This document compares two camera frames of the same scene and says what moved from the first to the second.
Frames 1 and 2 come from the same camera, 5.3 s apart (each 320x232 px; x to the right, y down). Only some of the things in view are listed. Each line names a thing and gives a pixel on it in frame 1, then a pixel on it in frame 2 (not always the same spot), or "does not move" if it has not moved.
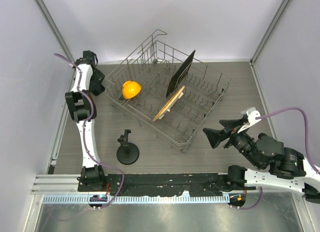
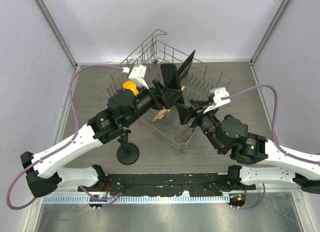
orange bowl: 130,89 does not move
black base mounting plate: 191,184 does not move
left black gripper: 98,78 -> 170,95
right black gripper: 214,136 -> 186,112
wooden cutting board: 168,107 does not move
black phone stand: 128,153 does not move
